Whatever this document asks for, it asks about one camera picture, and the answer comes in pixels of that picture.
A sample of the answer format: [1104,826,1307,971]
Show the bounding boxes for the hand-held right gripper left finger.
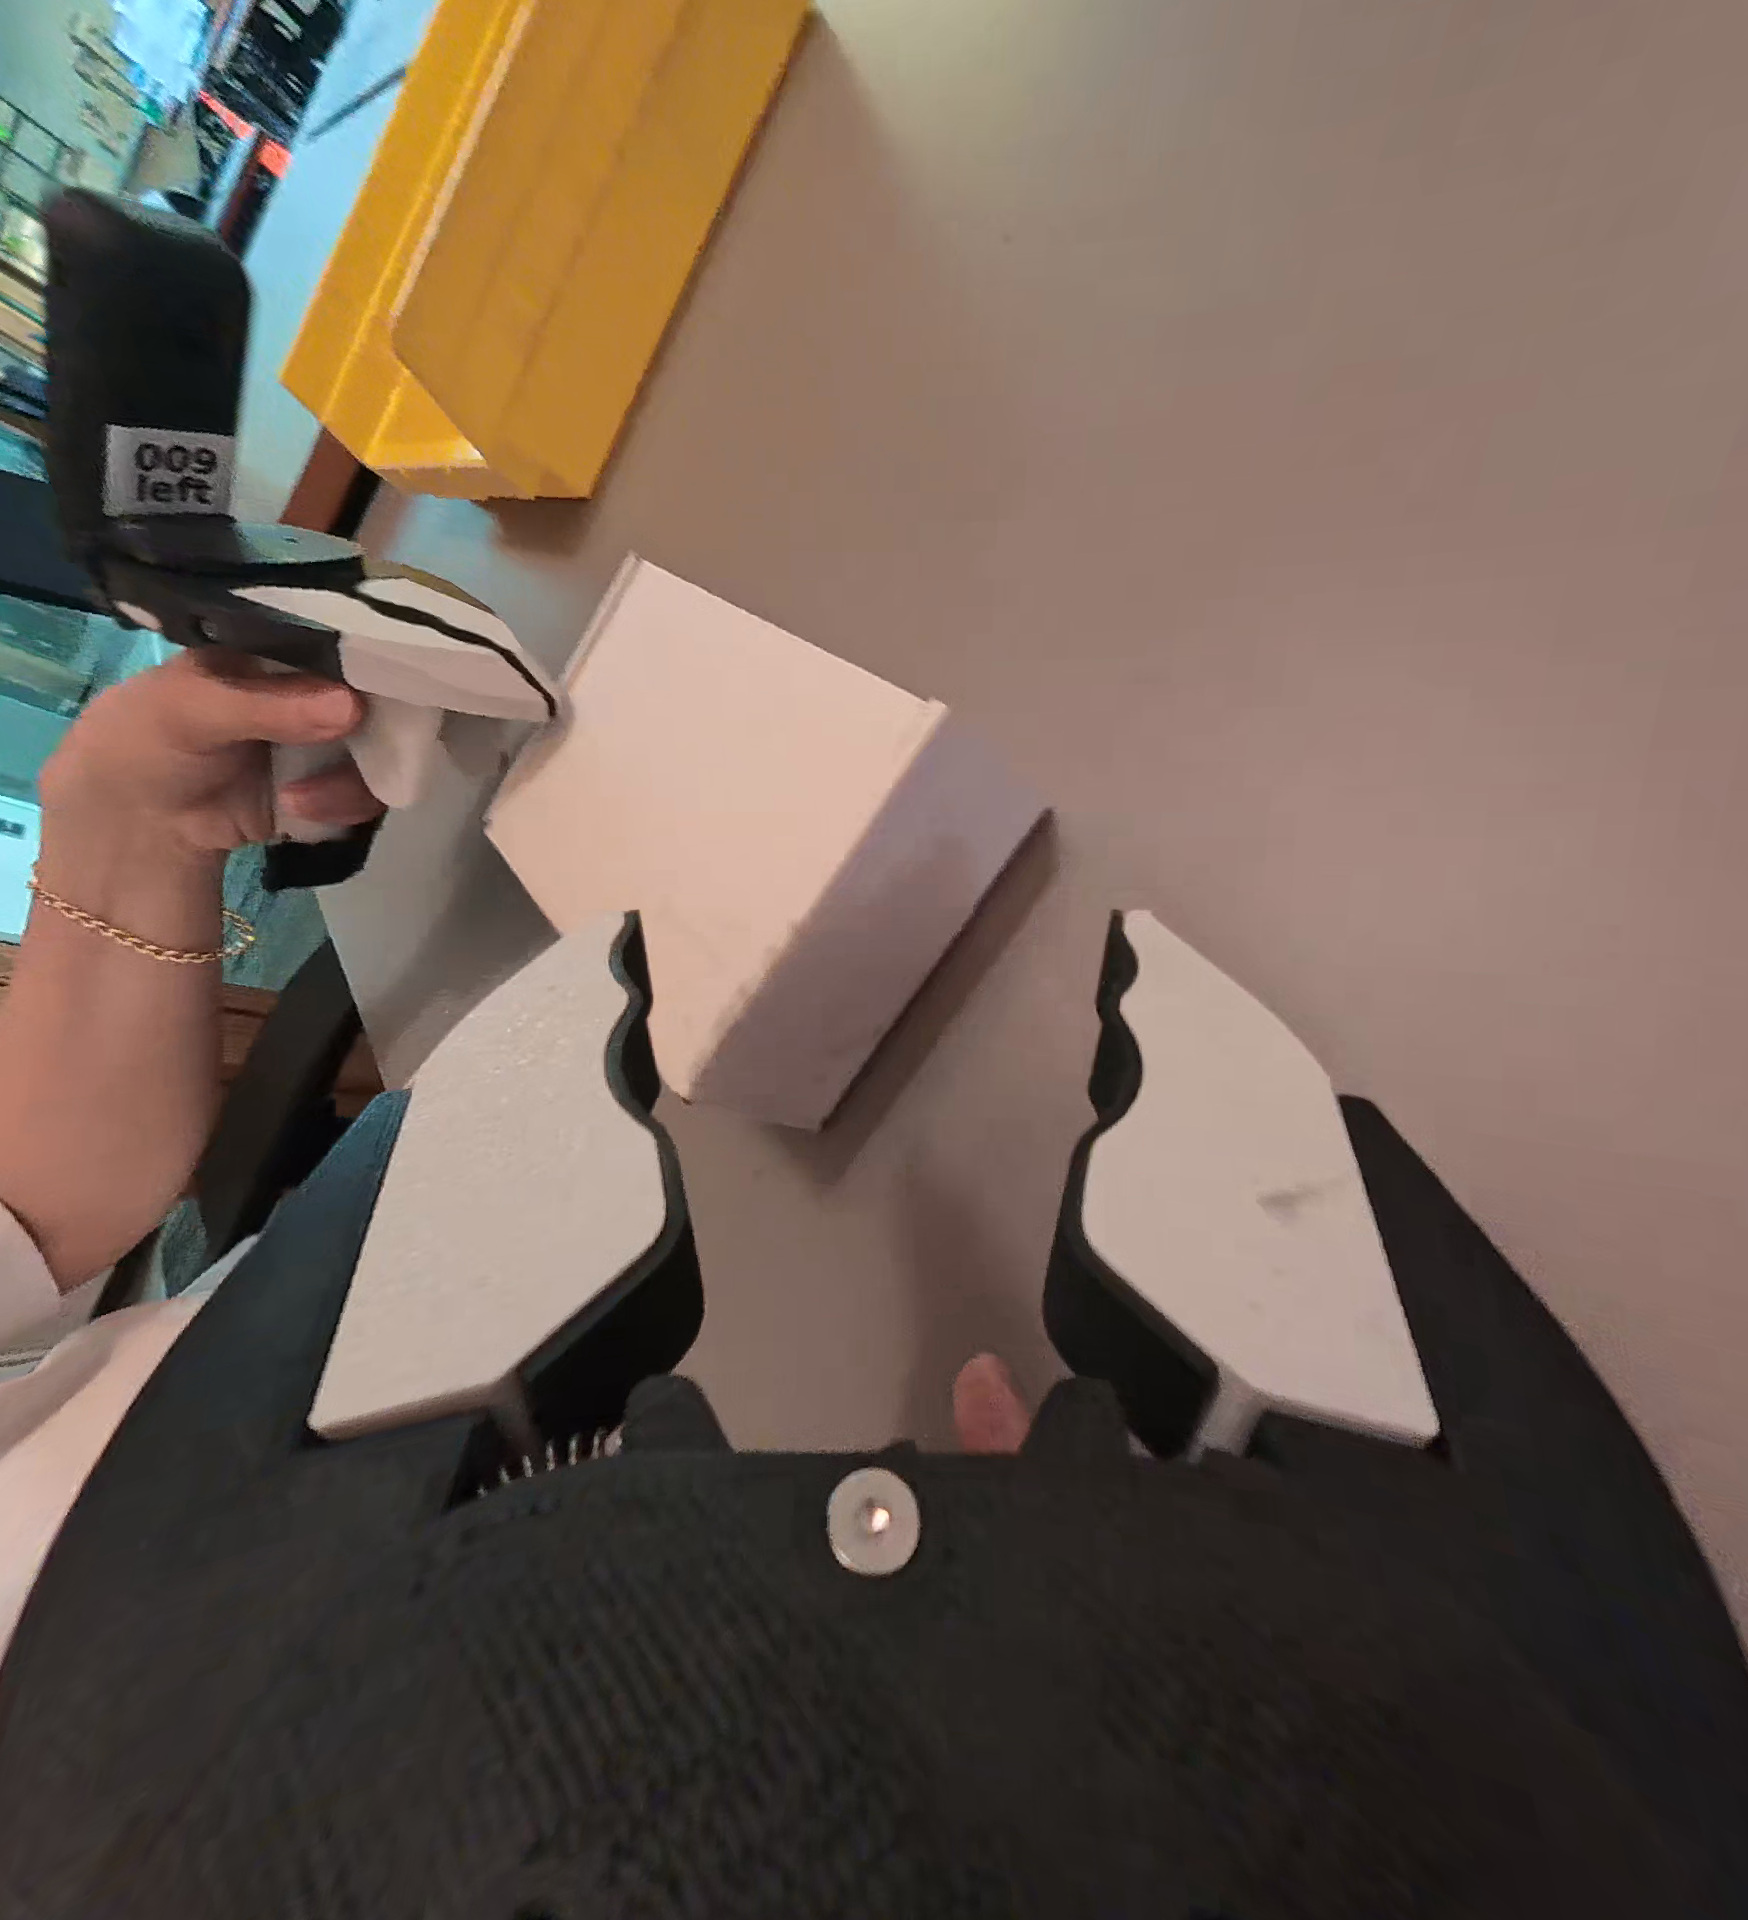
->
[305,907,705,1442]

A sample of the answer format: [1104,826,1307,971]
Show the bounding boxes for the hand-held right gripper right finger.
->
[1042,907,1442,1459]

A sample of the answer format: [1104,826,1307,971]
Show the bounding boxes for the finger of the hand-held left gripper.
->
[236,567,541,664]
[339,616,560,724]

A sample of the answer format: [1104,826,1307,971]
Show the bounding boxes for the white cardboard box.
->
[481,552,1052,1133]

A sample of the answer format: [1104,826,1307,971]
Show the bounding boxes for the large yellow plastic bin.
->
[277,0,816,500]

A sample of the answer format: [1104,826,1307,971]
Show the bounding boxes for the person's left forearm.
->
[0,885,255,1292]

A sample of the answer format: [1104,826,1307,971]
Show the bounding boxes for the person's left hand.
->
[36,652,386,919]

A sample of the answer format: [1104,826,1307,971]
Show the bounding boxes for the person's right hand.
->
[952,1352,1028,1454]

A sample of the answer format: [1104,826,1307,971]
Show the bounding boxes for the person's white garment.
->
[0,1102,267,1920]

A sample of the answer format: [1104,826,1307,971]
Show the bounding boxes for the gold chain bracelet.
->
[27,867,258,966]

